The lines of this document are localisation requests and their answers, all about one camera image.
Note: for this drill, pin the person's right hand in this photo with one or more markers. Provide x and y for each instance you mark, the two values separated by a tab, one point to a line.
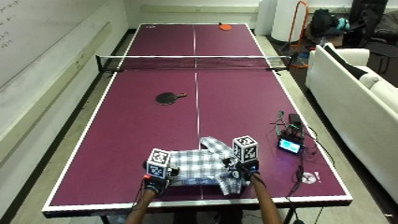
243	169

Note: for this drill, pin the person's left hand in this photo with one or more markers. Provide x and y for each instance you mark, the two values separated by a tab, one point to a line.
160	182

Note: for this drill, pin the grey plaid shirt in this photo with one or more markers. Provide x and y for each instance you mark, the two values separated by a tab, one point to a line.
201	163

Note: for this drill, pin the white marker cube left glove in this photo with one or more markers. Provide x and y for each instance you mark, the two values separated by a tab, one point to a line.
157	163

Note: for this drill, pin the white marker cube glove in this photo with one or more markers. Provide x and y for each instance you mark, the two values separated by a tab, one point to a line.
245	148
157	163

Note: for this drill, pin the white marker cube right glove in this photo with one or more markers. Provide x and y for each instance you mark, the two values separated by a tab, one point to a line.
245	148

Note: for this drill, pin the black table tennis paddle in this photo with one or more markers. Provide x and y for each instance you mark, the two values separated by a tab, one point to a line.
168	98

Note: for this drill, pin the white sofa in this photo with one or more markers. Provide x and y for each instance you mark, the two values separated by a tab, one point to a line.
355	102

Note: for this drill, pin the table tennis net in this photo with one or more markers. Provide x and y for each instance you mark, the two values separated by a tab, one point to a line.
194	61

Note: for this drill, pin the black cushion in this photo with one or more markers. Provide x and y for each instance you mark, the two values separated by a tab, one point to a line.
345	63

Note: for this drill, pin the orange table tennis paddle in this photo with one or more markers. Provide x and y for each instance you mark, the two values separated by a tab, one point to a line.
225	26

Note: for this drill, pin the white round column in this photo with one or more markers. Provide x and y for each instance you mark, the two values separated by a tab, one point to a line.
286	18

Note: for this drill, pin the black backpack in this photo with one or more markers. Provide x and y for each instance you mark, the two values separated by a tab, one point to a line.
323	22

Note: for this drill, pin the black office chair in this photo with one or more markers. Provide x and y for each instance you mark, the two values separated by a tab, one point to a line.
374	28

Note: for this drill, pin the whiteboard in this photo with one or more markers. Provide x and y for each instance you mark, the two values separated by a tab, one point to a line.
37	31

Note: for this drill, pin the orange metal frame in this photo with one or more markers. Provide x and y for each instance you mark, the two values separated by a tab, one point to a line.
298	34

